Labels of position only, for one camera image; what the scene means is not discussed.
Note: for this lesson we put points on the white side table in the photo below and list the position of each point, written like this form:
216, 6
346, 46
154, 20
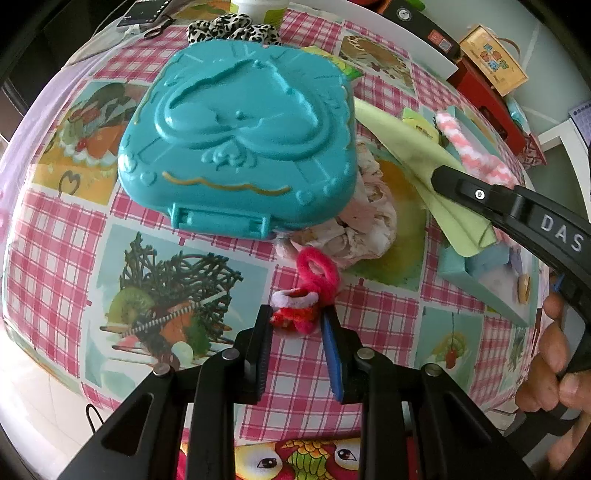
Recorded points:
554, 134

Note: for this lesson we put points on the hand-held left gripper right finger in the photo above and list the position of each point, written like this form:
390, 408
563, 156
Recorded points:
333, 360

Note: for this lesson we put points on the red patterned box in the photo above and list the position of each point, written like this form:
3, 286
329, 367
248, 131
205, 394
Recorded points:
533, 147

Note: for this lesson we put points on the teal rimmed tray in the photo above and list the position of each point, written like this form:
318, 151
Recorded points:
489, 295

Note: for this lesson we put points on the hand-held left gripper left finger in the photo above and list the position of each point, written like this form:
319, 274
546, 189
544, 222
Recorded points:
261, 341

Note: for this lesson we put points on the pink floral scrunchie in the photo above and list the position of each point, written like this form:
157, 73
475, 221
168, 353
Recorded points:
369, 221

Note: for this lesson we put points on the red carton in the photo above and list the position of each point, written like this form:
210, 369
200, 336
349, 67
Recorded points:
480, 90

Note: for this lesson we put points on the red pipe cleaner toy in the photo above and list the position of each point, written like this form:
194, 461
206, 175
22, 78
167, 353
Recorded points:
318, 272

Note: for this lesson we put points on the leopard print scrunchie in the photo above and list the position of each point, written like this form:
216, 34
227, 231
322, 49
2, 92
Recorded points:
240, 31

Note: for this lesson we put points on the black smartphone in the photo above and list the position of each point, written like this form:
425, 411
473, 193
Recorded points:
143, 11

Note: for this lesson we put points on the black cardboard box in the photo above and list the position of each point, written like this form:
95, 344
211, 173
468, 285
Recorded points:
415, 21

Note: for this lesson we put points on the green tissue pack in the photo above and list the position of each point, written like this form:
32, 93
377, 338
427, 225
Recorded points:
418, 127

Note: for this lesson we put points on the purple dotted board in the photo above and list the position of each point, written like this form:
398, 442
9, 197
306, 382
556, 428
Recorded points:
581, 115

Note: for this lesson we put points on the pink plaid tablecloth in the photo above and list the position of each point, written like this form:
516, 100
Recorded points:
69, 221

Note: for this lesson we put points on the teal plastic toy case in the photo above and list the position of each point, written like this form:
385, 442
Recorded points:
231, 138

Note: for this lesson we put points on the white pill bottle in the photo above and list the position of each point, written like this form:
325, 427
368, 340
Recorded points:
258, 3

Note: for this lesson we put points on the light blue wipes pack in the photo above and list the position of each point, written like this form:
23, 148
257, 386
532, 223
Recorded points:
519, 115

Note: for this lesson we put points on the person's right hand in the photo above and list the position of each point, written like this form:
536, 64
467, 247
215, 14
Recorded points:
545, 369

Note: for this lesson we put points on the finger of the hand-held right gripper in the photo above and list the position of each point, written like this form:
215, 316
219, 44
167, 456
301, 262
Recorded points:
466, 191
558, 284

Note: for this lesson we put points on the light green cloth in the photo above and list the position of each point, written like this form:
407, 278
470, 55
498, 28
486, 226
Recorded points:
397, 138

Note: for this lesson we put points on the pink white striped fluffy sock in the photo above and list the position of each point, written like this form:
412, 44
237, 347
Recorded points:
480, 161

